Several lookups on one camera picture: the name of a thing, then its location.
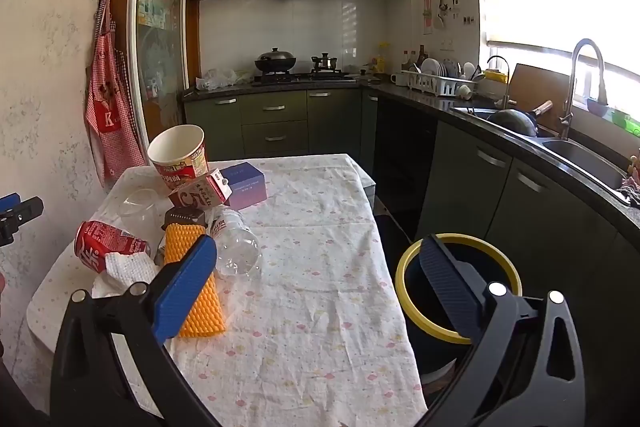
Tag orange foam fruit net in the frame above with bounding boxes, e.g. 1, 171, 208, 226
164, 223, 226, 338

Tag clear plastic cup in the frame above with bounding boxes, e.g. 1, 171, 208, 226
118, 188, 162, 238

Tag yellow-rimmed dark trash bin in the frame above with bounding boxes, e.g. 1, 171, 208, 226
395, 233, 523, 383

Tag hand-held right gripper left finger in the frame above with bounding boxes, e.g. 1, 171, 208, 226
50, 234, 220, 427

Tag black wok with lid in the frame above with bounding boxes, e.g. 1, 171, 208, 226
254, 47, 297, 74

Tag clear plastic bottle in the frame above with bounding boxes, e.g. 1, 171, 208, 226
207, 207, 263, 279

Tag red checkered apron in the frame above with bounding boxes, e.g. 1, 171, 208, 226
84, 0, 147, 188

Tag frosted glass sliding door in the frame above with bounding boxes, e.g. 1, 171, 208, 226
127, 0, 192, 148

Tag dark snack wrapper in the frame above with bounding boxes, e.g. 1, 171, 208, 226
164, 206, 207, 230

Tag steel kitchen sink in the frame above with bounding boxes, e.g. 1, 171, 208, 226
450, 104, 632, 204

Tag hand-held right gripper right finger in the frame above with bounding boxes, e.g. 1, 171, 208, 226
419, 234, 587, 427

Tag hanging wall utensils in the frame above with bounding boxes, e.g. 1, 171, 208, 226
421, 0, 449, 34

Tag crumpled clear plastic bag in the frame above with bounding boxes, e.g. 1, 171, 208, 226
195, 68, 254, 91

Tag red soda can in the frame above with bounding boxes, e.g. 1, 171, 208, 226
74, 220, 152, 275

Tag dark pan with wooden handle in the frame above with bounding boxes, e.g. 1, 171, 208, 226
486, 100, 554, 138

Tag dark counter cabinets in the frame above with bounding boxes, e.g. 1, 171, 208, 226
372, 88, 640, 427

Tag green lower kitchen cabinets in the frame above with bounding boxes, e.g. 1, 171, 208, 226
183, 88, 379, 178

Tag small red-white carton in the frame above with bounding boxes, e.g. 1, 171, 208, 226
168, 168, 232, 212

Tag red paper noodle cup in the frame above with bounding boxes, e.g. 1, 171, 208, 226
147, 125, 208, 194

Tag white dish rack with dishes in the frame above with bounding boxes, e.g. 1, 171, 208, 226
407, 58, 479, 98

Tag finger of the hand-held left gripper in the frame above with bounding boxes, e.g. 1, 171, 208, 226
0, 193, 45, 248

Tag white tissue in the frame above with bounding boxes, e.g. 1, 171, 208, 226
92, 252, 160, 299

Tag group of sauce bottles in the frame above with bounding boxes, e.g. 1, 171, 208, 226
401, 46, 427, 70

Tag tall steel kitchen faucet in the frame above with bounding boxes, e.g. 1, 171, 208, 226
559, 38, 609, 140

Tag wooden cutting board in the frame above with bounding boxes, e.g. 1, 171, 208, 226
507, 63, 574, 134

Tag small steel faucet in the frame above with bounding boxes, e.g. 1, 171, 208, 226
486, 55, 512, 108

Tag blue cardboard box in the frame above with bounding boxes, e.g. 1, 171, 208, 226
218, 162, 267, 211

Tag black gas stove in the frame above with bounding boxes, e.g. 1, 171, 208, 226
251, 69, 352, 86

